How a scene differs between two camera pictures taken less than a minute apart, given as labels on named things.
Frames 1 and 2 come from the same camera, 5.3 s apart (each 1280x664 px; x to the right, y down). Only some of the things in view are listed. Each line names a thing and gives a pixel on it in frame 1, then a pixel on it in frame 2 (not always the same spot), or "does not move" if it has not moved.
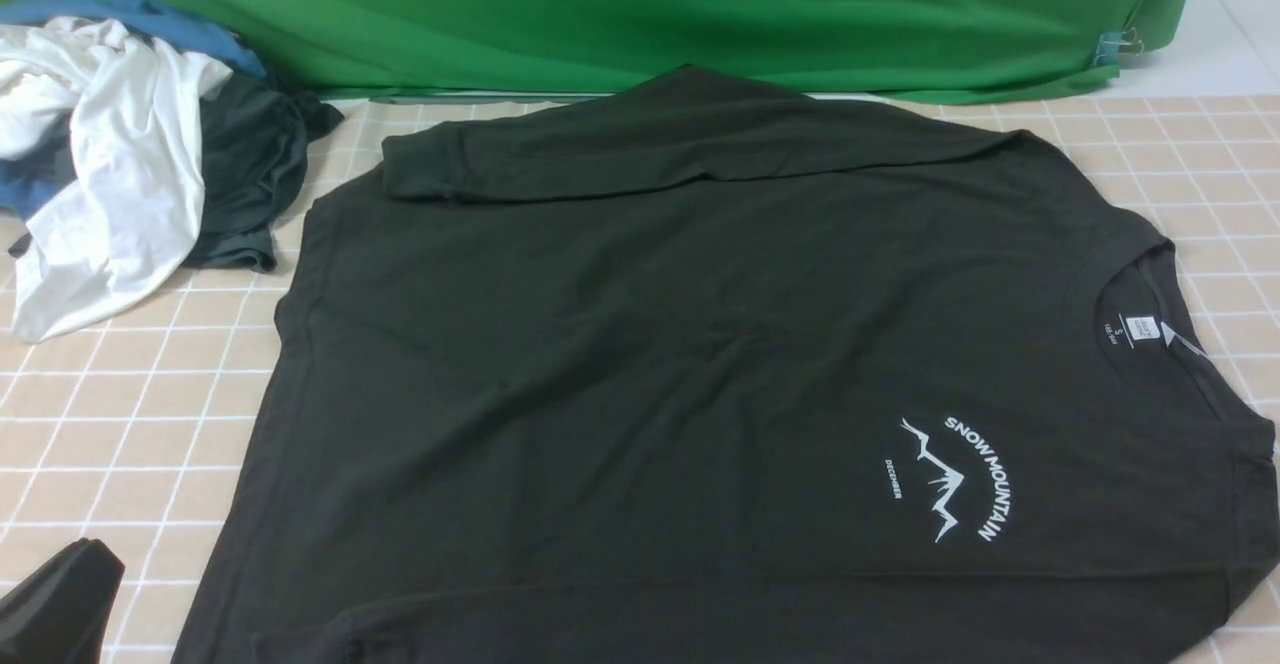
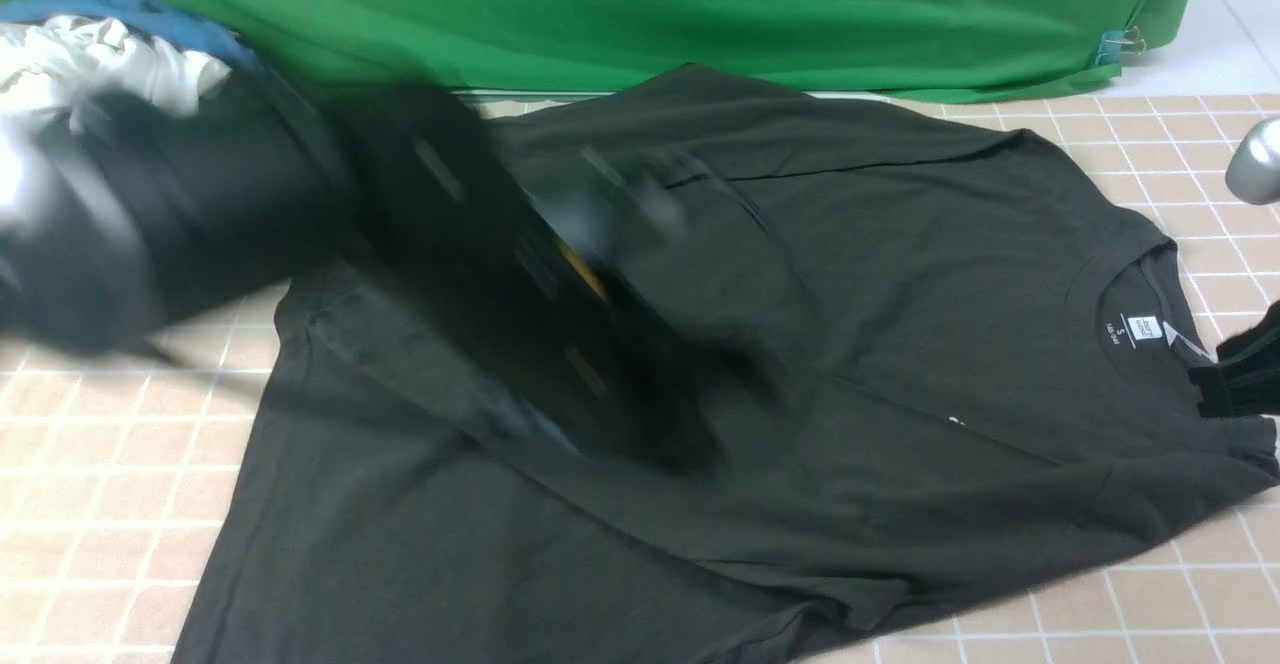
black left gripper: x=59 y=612 to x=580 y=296
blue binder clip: x=1116 y=45 does not move
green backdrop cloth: x=993 y=22 does not move
